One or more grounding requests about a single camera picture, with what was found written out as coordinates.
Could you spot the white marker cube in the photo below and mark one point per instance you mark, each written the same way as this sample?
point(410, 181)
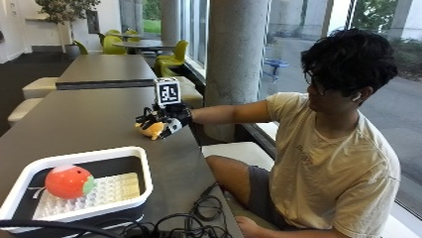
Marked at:
point(168, 92)

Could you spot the white earbud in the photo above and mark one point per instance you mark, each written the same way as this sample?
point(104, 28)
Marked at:
point(355, 96)

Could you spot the blue outdoor seat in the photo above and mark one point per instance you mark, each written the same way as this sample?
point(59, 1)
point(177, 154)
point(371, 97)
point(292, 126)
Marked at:
point(276, 66)

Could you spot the yellow-green chair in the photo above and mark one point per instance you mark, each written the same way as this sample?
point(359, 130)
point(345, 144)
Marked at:
point(173, 56)
point(112, 45)
point(130, 35)

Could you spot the white drain rack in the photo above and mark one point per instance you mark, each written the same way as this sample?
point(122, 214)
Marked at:
point(95, 195)

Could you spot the round grey table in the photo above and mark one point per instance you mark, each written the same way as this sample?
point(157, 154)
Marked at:
point(140, 44)
point(124, 35)

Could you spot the white and black basin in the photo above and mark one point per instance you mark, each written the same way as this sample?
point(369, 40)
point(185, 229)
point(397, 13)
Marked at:
point(79, 185)

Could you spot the white bench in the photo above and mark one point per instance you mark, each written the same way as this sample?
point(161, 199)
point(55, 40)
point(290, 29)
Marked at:
point(39, 87)
point(24, 110)
point(240, 153)
point(190, 92)

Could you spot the the person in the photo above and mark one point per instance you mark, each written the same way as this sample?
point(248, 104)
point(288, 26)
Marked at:
point(325, 148)

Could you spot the concrete column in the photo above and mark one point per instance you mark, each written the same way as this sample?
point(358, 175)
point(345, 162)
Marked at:
point(234, 66)
point(169, 20)

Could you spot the potted tree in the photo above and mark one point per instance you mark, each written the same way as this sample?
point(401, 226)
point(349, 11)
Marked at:
point(65, 20)

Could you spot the orange round soft toy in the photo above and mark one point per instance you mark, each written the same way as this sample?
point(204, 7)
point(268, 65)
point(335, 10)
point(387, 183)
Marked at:
point(68, 182)

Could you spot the long grey table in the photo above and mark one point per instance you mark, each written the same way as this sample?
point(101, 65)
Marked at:
point(105, 71)

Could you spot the yellow soft toy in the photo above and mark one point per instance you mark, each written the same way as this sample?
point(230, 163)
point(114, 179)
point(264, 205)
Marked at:
point(152, 129)

